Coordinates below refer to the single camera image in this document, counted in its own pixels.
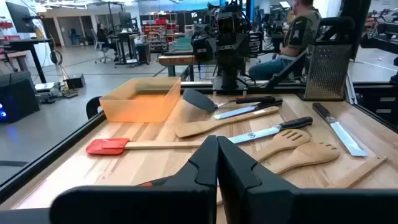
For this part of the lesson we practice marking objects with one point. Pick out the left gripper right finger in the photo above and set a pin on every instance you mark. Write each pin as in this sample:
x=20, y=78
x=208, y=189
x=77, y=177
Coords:
x=264, y=202

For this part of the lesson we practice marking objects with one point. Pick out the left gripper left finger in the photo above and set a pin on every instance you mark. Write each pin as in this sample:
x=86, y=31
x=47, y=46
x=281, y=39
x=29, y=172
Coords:
x=186, y=202

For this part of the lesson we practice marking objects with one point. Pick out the black nylon turner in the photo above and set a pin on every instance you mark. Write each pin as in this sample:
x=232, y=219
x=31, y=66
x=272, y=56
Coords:
x=199, y=99

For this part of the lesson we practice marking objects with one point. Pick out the wooden spatula with long slots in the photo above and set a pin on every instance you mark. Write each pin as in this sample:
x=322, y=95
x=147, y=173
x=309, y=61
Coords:
x=289, y=138

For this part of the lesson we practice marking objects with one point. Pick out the plain wooden spatula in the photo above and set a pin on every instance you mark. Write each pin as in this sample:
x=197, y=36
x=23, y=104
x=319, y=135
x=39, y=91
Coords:
x=202, y=127

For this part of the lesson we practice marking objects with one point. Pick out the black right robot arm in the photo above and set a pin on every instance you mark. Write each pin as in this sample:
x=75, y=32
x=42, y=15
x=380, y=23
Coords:
x=202, y=46

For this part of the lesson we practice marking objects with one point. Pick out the wooden bench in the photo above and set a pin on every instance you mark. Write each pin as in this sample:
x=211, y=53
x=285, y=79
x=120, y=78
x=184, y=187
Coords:
x=177, y=59

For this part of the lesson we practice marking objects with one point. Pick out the wooden spatula with short slots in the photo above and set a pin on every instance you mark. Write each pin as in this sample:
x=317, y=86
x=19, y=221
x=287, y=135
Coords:
x=311, y=154

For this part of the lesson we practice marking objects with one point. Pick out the person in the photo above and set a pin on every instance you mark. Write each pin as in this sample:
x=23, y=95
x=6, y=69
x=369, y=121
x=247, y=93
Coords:
x=301, y=34
x=102, y=35

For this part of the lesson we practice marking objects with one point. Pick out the shelf with red bins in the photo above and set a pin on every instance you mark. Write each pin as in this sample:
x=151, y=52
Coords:
x=158, y=31

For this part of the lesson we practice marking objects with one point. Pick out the metal box grater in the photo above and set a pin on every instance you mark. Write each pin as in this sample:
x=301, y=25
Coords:
x=328, y=71

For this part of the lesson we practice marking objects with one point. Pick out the orange translucent plastic bin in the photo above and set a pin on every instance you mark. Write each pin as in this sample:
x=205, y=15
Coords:
x=140, y=109

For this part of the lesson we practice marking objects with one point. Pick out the black standing desk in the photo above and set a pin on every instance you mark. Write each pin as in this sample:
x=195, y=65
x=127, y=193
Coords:
x=127, y=35

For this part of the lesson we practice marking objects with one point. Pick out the grey office chair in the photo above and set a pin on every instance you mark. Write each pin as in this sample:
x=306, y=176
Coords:
x=101, y=46

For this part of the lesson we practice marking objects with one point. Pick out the black clamp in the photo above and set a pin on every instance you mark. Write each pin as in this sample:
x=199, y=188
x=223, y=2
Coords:
x=93, y=107

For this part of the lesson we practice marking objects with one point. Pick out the black drawer cabinet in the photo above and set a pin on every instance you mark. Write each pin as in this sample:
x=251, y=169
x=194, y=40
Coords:
x=379, y=105

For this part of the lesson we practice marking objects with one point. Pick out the black floor box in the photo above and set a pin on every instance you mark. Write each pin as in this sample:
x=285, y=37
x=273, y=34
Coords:
x=74, y=81

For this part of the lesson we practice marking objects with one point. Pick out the black computer case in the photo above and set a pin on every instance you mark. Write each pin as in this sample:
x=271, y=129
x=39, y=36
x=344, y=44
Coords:
x=18, y=96

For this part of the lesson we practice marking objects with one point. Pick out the black monitor on stand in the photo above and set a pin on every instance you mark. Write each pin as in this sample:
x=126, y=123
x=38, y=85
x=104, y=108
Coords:
x=20, y=17

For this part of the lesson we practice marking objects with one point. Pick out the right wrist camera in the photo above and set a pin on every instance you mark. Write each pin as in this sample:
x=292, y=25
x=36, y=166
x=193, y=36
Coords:
x=227, y=25

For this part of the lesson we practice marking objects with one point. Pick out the black table frame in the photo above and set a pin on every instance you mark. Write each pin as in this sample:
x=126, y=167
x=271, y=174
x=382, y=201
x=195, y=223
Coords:
x=46, y=161

